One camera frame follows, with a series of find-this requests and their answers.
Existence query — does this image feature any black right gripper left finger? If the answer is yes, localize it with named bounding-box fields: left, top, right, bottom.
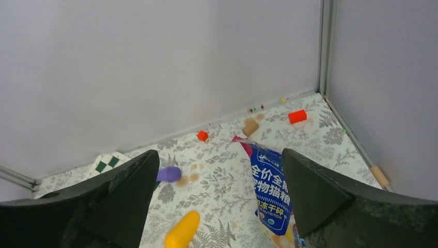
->
left=1, top=150, right=160, bottom=247

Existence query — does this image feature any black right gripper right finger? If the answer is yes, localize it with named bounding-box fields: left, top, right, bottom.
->
left=281, top=148, right=437, bottom=247

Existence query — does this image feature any cat food bag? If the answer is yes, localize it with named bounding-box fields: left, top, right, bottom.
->
left=232, top=136, right=306, bottom=247

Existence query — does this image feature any yellow plastic scoop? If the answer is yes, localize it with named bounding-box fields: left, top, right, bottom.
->
left=164, top=210, right=200, bottom=248

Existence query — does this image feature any green white checkered board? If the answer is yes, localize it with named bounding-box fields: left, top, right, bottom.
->
left=87, top=151, right=131, bottom=179

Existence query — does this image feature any wooden dowel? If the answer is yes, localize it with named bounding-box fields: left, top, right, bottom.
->
left=370, top=166, right=390, bottom=191

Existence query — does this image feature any purple plastic cylinder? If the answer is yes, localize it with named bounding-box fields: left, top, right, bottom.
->
left=156, top=166, right=182, bottom=182

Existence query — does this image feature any red rectangular block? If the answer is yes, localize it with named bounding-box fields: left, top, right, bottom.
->
left=288, top=109, right=307, bottom=124

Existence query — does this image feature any floral tablecloth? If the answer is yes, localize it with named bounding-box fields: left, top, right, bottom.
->
left=32, top=92, right=384, bottom=248

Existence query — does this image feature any brown wooden block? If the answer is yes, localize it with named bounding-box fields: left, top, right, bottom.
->
left=242, top=119, right=259, bottom=137

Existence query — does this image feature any small red cube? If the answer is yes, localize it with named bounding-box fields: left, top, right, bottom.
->
left=197, top=130, right=209, bottom=142

